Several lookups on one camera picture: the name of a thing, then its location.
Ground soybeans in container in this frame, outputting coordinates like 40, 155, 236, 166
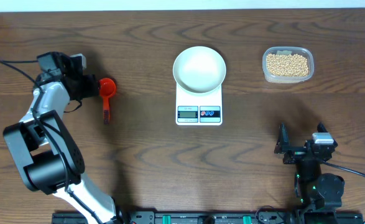
266, 54, 309, 77

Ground cream ceramic bowl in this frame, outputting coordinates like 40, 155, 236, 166
172, 46, 227, 95

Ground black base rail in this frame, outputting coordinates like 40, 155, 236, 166
51, 211, 363, 224

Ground red plastic measuring scoop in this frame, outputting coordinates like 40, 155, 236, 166
99, 78, 117, 124

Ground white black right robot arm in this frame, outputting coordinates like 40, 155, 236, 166
274, 123, 345, 224

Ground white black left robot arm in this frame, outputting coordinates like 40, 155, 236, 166
3, 52, 131, 223

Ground white digital kitchen scale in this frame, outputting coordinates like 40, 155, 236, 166
175, 85, 223, 126

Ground clear plastic container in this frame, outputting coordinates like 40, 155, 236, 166
262, 46, 315, 84

